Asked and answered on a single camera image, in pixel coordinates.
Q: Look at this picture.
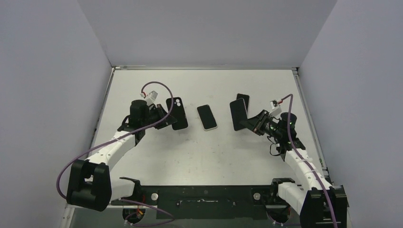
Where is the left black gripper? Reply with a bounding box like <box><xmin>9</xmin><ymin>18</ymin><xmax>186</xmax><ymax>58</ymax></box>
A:
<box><xmin>142</xmin><ymin>104</ymin><xmax>177</xmax><ymax>130</ymax></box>

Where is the black phone case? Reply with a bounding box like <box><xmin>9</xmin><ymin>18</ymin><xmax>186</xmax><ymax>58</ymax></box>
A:
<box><xmin>171</xmin><ymin>97</ymin><xmax>188</xmax><ymax>130</ymax></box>

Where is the white-edged black phone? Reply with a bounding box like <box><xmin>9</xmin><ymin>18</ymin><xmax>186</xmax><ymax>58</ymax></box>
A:
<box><xmin>230</xmin><ymin>99</ymin><xmax>248</xmax><ymax>131</ymax></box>

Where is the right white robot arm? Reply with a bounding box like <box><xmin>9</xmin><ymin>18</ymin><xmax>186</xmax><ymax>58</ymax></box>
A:
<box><xmin>240</xmin><ymin>110</ymin><xmax>348</xmax><ymax>228</ymax></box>

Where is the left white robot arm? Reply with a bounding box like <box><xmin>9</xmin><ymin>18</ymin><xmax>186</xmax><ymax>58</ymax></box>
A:
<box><xmin>66</xmin><ymin>100</ymin><xmax>177</xmax><ymax>211</ymax></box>

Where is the far phone pink case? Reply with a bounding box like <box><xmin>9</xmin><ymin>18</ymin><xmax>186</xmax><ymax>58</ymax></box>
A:
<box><xmin>236</xmin><ymin>94</ymin><xmax>250</xmax><ymax>112</ymax></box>

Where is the phone pink case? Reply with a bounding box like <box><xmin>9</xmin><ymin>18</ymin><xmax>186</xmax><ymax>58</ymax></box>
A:
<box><xmin>197</xmin><ymin>104</ymin><xmax>218</xmax><ymax>131</ymax></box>
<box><xmin>236</xmin><ymin>94</ymin><xmax>250</xmax><ymax>112</ymax></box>

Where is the center phone pink case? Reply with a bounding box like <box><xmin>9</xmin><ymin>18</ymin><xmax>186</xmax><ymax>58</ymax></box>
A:
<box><xmin>197</xmin><ymin>104</ymin><xmax>218</xmax><ymax>131</ymax></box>

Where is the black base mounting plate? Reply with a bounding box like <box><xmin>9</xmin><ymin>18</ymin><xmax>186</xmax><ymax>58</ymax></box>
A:
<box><xmin>112</xmin><ymin>185</ymin><xmax>295</xmax><ymax>221</ymax></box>

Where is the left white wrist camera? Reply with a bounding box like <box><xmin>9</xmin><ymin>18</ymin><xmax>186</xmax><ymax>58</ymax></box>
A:
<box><xmin>140</xmin><ymin>91</ymin><xmax>158</xmax><ymax>106</ymax></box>

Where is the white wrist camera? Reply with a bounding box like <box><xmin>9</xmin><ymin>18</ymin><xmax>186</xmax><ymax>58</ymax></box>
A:
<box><xmin>140</xmin><ymin>91</ymin><xmax>158</xmax><ymax>106</ymax></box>
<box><xmin>269</xmin><ymin>100</ymin><xmax>282</xmax><ymax>117</ymax></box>

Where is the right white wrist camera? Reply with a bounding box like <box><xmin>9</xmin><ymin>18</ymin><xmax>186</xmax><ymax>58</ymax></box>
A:
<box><xmin>269</xmin><ymin>100</ymin><xmax>282</xmax><ymax>117</ymax></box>

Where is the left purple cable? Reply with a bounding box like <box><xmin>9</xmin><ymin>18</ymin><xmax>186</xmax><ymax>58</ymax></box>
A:
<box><xmin>56</xmin><ymin>81</ymin><xmax>175</xmax><ymax>227</ymax></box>

